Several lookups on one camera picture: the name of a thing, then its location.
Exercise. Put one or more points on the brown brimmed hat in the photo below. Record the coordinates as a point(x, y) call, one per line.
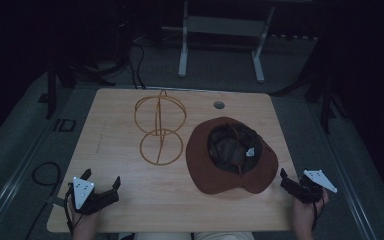
point(231, 155)

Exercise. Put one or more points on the person's right hand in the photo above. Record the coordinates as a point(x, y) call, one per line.
point(305, 215)

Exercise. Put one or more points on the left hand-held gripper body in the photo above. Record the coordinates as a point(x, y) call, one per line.
point(82, 195)

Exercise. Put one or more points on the black floor stand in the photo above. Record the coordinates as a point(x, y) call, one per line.
point(320, 90)
point(56, 80)

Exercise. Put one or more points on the black floor socket frame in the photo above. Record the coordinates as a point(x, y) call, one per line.
point(65, 125)

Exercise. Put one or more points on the person's left hand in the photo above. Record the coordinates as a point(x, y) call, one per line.
point(85, 224)

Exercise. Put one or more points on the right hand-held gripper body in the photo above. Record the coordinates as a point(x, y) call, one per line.
point(310, 187)

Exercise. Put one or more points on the white metal desk frame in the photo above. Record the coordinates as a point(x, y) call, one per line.
point(223, 30)

